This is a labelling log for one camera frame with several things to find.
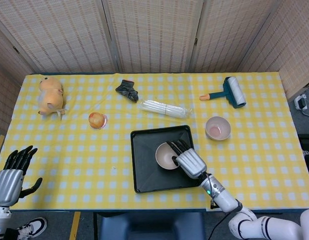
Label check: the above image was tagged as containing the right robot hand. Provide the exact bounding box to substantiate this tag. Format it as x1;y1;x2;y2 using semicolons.
165;139;208;179

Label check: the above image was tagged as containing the plain pink bowl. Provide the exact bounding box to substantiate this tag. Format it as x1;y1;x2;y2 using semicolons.
155;142;181;171

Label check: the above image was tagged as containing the woven folding screen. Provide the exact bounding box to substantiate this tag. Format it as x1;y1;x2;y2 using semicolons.
0;0;309;131

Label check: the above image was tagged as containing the yellow checkered tablecloth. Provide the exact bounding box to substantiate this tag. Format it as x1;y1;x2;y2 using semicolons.
0;72;309;213

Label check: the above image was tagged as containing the orange jelly cup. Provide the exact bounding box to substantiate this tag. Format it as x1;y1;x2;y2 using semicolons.
88;111;109;130

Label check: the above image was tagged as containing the black and white sneaker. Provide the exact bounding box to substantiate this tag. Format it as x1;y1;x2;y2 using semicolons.
4;216;48;240

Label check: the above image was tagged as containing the teal lint roller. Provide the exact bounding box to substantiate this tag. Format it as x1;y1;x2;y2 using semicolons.
199;76;247;109

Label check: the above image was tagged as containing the white power adapter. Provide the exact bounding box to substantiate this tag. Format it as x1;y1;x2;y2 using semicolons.
293;93;309;111

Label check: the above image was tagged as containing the white straws bundle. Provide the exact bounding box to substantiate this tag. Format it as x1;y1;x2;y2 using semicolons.
137;99;194;120

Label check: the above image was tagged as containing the dark grey sock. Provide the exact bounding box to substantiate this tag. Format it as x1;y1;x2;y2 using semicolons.
115;79;140;103

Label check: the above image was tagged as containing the pink bowl with red spot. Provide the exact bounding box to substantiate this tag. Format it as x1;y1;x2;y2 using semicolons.
204;116;232;141

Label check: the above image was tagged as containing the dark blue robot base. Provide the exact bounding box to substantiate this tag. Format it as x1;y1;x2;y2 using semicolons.
97;211;207;240

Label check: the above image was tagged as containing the yellow plush toy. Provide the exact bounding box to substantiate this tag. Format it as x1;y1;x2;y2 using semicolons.
37;76;67;121

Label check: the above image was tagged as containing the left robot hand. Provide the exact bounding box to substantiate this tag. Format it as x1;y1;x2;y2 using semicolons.
0;145;43;207

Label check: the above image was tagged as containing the black square tray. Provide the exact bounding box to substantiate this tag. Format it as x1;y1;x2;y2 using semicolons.
130;124;202;194

